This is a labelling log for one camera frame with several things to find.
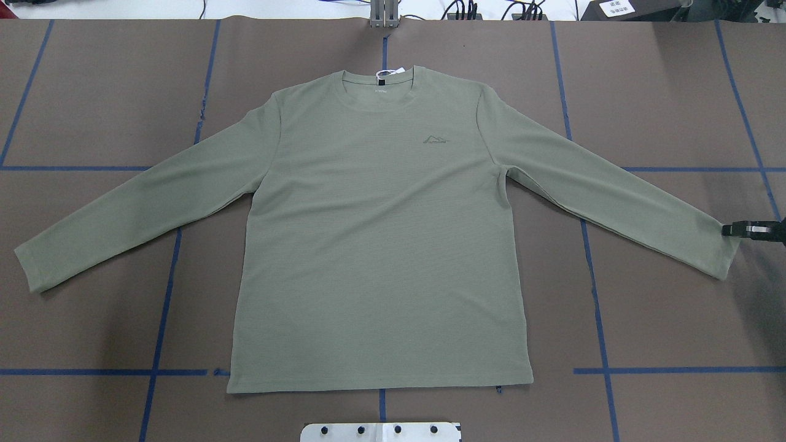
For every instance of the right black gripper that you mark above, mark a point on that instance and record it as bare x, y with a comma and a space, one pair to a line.
754, 230

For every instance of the aluminium frame post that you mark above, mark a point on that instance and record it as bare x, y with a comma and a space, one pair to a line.
384, 13

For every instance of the upper black usb hub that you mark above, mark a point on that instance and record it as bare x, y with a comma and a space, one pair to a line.
462, 11

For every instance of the olive green long-sleeve shirt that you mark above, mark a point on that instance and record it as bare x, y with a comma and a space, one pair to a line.
379, 248

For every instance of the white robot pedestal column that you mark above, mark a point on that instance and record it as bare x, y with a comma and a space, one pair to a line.
382, 431

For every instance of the black box with white label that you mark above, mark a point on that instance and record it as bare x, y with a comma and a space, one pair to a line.
630, 11

